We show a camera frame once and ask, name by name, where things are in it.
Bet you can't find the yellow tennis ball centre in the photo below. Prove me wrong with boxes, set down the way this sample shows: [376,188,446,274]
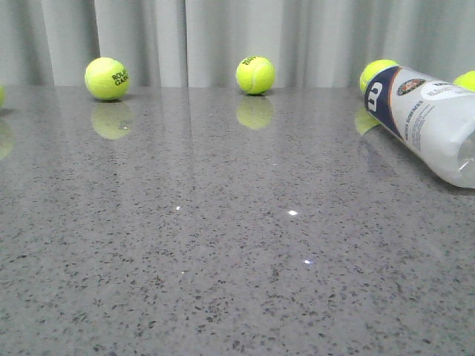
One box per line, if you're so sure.
[235,56,275,95]

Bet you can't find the clear plastic tennis ball can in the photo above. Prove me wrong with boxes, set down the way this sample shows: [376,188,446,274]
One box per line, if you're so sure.
[364,65,474,188]

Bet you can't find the yellow tennis ball number five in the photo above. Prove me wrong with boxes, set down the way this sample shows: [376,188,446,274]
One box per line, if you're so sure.
[359,59,399,94]

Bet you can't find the white pleated curtain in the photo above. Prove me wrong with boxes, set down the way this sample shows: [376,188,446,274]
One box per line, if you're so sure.
[1,1,474,88]

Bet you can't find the yellow tennis ball Roland Garros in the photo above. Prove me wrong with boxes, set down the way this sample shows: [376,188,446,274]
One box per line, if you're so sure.
[85,57,130,101]

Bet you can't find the yellow tennis ball far right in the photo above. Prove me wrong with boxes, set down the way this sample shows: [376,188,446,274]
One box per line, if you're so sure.
[453,70,475,91]

